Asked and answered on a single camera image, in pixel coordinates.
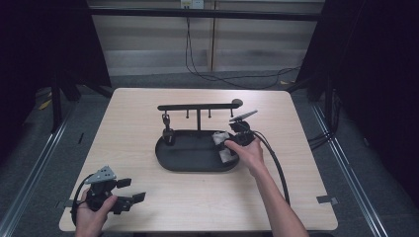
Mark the person's left hand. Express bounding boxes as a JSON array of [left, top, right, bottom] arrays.
[[74, 190, 119, 237]]

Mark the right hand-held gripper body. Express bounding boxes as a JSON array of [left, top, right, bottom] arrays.
[[228, 110, 259, 147]]

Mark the metal floor rail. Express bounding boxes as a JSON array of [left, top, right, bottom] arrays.
[[0, 108, 77, 237], [310, 103, 390, 237]]

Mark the black stand leg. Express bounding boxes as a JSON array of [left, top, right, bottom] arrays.
[[50, 74, 64, 134]]

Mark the black key rack with tray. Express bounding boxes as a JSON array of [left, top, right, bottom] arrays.
[[154, 98, 244, 173]]

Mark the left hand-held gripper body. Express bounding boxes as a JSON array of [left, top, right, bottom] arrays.
[[86, 165, 134, 215]]

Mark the black horizontal frame bar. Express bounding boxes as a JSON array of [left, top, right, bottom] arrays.
[[88, 7, 325, 23]]

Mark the grey key pouch with ring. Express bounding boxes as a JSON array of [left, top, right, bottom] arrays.
[[211, 130, 239, 165]]

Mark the black cable on floor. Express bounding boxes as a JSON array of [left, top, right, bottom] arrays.
[[184, 16, 301, 91]]

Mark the black curtain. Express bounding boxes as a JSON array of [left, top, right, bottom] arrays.
[[294, 0, 419, 198], [0, 0, 113, 166]]

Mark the bundle of black cables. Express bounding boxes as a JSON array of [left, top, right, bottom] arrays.
[[307, 130, 334, 151]]

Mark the white wall socket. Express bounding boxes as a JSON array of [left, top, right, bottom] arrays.
[[180, 0, 206, 10]]

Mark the person's right hand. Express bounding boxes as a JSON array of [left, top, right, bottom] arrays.
[[224, 139, 266, 177]]

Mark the hand-held gripper cable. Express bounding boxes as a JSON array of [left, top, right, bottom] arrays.
[[70, 173, 95, 227], [251, 130, 292, 205]]

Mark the black car key with carabiner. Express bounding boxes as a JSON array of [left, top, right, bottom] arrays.
[[160, 113, 176, 146]]

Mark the left hand-held gripper cable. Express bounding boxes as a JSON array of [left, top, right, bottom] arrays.
[[70, 173, 95, 227]]

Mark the grey tape strip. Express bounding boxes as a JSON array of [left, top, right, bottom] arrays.
[[55, 198, 79, 210], [315, 195, 339, 205]]

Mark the right hand-held gripper cable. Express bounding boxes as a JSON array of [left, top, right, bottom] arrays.
[[251, 130, 292, 205]]

